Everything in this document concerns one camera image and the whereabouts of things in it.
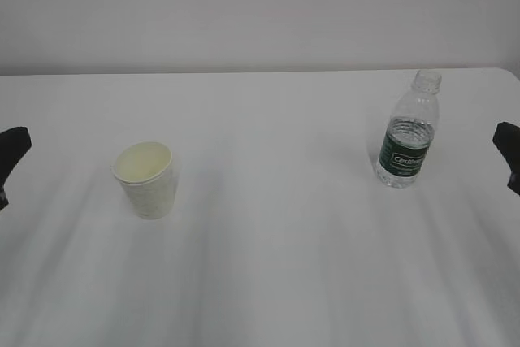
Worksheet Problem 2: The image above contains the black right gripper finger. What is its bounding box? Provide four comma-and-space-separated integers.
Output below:
492, 122, 520, 195

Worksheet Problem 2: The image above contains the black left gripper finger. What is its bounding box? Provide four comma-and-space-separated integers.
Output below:
0, 127, 31, 210

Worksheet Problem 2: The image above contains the clear green-label water bottle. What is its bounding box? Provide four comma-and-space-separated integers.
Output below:
375, 70, 442, 189

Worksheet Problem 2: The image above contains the white paper cup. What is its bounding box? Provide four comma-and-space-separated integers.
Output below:
111, 141, 177, 219

